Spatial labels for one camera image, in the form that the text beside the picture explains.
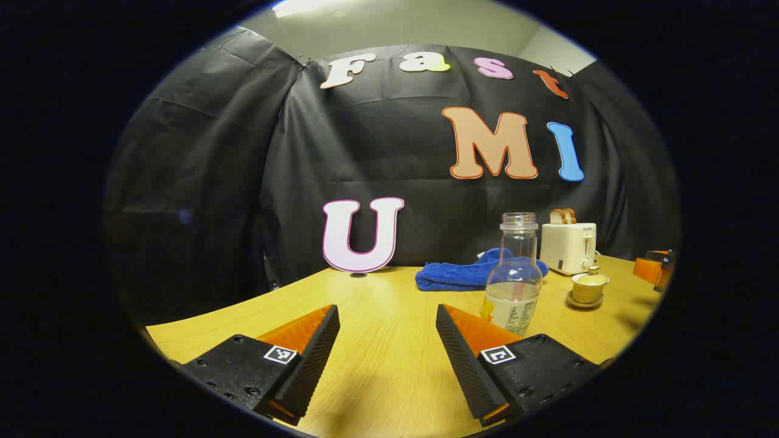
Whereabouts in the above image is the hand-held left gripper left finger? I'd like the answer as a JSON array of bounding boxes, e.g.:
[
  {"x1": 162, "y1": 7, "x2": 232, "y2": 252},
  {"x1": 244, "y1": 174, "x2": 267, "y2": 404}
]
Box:
[{"x1": 180, "y1": 304, "x2": 341, "y2": 426}]

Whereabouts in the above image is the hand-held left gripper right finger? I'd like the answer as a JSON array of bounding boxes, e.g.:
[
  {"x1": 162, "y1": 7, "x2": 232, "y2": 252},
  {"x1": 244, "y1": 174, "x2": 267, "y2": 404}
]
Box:
[{"x1": 436, "y1": 304, "x2": 603, "y2": 428}]

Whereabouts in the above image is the cream teacup lid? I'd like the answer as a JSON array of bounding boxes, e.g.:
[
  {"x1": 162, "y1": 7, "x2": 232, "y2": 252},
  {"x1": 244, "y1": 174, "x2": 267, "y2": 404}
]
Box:
[{"x1": 571, "y1": 266, "x2": 610, "y2": 287}]

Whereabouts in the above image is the cream teacup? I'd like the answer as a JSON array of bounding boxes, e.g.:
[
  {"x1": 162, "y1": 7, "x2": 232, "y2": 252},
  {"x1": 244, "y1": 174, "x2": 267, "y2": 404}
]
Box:
[{"x1": 571, "y1": 281, "x2": 607, "y2": 304}]

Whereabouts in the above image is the clear glass water bottle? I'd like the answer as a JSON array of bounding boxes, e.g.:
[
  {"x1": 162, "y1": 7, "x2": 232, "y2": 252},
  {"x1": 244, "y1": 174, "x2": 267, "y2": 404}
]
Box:
[{"x1": 481, "y1": 212, "x2": 543, "y2": 337}]

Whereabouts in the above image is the white toaster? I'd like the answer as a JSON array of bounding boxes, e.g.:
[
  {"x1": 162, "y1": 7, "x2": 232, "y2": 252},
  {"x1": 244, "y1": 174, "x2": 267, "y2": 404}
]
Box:
[{"x1": 540, "y1": 222, "x2": 598, "y2": 276}]

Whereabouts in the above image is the blue towel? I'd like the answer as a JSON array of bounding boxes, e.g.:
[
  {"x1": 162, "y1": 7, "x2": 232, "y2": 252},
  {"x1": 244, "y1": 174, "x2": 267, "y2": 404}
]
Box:
[{"x1": 415, "y1": 248, "x2": 550, "y2": 292}]

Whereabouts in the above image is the black backdrop cloth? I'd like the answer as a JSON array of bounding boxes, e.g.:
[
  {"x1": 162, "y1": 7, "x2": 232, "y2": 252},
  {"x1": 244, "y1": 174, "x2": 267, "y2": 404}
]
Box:
[{"x1": 105, "y1": 27, "x2": 679, "y2": 317}]

